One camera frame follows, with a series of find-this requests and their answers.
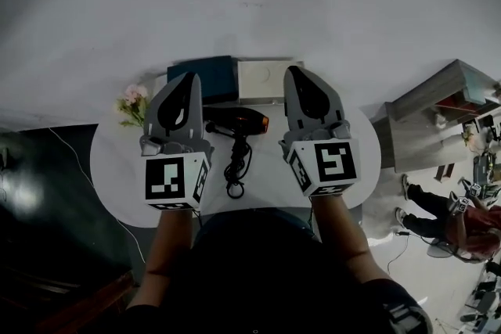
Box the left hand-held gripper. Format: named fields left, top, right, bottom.
left=139, top=70, right=214, bottom=212

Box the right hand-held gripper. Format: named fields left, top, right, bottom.
left=278, top=65, right=362, bottom=198

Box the black orange hair dryer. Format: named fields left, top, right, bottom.
left=203, top=106, right=271, bottom=200

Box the white round table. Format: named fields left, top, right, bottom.
left=89, top=62, right=383, bottom=228

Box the person's right forearm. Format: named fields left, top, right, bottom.
left=311, top=194, right=392, bottom=282

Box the person's left forearm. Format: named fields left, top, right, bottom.
left=127, top=207, right=195, bottom=310

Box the pink artificial flower sprig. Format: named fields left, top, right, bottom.
left=113, top=84, right=152, bottom=129

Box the dark teal box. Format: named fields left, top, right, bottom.
left=167, top=55, right=240, bottom=106

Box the beige box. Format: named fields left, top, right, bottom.
left=236, top=57, right=305, bottom=106

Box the grey wooden low cabinet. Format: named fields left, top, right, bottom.
left=369, top=101, right=481, bottom=174

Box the person's black shirt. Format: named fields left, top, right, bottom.
left=121, top=209, right=434, bottom=334

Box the dark brown wooden furniture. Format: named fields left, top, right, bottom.
left=0, top=265, right=136, bottom=334

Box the white floor cable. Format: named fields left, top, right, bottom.
left=46, top=127, right=146, bottom=263

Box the black floor cable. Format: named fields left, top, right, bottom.
left=386, top=230, right=412, bottom=275

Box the grey shoulder strap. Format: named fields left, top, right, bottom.
left=385, top=300, right=431, bottom=334

